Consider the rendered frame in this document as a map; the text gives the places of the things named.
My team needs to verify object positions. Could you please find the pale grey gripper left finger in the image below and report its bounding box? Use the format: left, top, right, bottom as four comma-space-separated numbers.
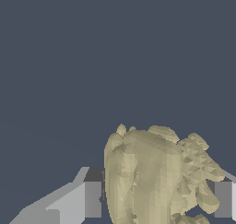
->
8, 166, 107, 224

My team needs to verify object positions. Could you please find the beige lumpy figurine object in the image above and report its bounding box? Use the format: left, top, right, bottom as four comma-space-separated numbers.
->
103, 124, 227, 224

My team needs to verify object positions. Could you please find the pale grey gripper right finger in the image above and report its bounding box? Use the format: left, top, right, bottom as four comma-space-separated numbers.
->
206, 170, 236, 224

